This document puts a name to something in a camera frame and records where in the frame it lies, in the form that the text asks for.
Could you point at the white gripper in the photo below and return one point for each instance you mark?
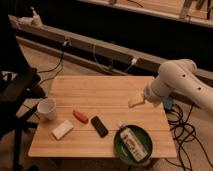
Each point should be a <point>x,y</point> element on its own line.
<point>149,96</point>

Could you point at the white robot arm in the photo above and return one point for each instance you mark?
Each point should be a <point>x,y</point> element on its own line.
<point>176,75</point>

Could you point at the blue box on floor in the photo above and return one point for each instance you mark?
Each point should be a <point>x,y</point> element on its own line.
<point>167,103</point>

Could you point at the white labelled bottle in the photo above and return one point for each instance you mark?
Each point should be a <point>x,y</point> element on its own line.
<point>132,143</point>

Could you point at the black rectangular remote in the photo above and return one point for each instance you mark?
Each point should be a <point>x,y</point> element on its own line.
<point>99,126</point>

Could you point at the wooden table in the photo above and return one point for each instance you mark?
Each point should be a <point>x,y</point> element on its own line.
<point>106,97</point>

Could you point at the orange oblong object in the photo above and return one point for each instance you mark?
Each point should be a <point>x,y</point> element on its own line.
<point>81,117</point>

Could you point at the white rectangular block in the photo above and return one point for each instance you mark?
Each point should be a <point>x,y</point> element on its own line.
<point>61,130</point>

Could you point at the black chair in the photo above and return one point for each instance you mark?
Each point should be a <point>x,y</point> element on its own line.
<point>16,91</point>

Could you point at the white spray bottle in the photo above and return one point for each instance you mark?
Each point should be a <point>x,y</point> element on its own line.
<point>36,18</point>

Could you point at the long metal rail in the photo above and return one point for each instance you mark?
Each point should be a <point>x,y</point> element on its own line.
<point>150,40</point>

